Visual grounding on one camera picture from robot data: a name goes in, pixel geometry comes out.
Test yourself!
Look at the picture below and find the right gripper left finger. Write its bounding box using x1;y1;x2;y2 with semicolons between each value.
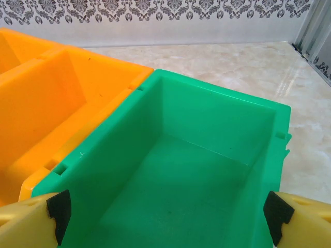
0;190;72;248

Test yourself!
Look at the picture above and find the green plastic bin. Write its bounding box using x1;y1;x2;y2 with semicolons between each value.
31;68;292;248

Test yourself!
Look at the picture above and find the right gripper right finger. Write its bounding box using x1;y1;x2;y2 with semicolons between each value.
263;191;331;248

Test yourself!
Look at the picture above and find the orange plastic bin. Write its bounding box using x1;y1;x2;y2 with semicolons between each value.
0;27;68;75
0;48;155;207

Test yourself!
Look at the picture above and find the aluminium frame post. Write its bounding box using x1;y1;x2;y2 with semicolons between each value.
294;0;331;63

